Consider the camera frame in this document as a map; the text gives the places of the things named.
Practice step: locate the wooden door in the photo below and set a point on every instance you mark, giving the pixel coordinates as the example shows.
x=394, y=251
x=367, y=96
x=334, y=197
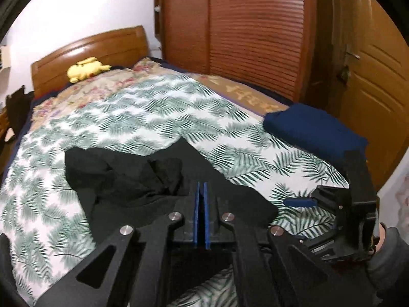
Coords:
x=377, y=102

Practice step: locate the wooden louvered wardrobe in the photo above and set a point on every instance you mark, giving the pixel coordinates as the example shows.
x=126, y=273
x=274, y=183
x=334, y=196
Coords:
x=239, y=32

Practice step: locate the black chair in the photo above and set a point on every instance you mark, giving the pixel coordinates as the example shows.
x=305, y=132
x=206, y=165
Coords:
x=16, y=108

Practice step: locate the leaf print bed cover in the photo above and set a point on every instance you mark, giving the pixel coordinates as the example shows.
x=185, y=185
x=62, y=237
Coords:
x=159, y=108

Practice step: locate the tan patterned bed mat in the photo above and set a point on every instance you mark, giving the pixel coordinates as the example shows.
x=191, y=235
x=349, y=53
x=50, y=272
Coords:
x=242, y=94

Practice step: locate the dark cloth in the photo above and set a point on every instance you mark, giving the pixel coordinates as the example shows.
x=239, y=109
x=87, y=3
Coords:
x=6, y=262

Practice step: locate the folded navy cloth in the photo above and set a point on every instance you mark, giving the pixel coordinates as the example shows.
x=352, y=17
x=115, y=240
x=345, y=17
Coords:
x=313, y=128

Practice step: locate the floral blanket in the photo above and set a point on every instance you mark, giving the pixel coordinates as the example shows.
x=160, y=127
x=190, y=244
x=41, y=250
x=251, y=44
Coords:
x=96, y=86

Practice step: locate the wooden headboard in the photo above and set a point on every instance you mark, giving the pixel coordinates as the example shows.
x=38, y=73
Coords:
x=96, y=44

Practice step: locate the person's right forearm grey sleeve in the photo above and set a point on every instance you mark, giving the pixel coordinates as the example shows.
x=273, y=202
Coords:
x=389, y=262

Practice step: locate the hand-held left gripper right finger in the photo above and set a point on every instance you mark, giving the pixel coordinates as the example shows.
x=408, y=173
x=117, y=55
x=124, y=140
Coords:
x=206, y=224

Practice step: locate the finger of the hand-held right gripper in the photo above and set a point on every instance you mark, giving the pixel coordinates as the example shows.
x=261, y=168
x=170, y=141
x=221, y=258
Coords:
x=298, y=203

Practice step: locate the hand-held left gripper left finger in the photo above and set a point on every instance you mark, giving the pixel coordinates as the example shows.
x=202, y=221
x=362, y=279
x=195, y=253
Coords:
x=197, y=217

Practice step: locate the yellow plush toy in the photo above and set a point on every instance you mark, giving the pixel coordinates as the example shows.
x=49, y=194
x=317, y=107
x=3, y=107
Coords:
x=84, y=70

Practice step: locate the black buttoned coat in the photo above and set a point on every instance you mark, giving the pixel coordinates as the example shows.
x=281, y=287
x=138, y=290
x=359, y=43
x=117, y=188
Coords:
x=127, y=179

